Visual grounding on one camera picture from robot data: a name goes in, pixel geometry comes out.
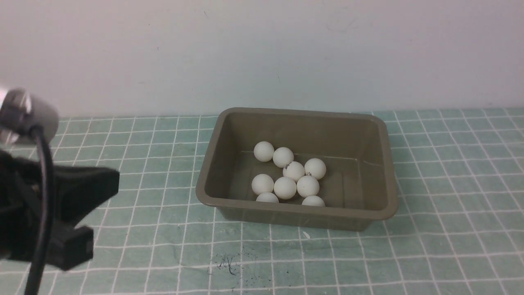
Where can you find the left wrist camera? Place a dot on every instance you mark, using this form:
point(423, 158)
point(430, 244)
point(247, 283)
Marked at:
point(22, 110)

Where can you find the white ball printed logo front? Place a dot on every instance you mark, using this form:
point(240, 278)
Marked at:
point(315, 168)

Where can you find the olive plastic bin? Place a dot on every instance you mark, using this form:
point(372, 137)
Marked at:
point(359, 185)

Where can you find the green grid tablecloth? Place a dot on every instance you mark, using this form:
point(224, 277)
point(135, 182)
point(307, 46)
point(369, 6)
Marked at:
point(458, 230)

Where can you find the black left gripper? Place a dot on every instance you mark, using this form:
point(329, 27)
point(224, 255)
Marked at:
point(79, 191)

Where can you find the white ball with logo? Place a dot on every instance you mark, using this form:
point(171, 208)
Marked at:
point(294, 170)

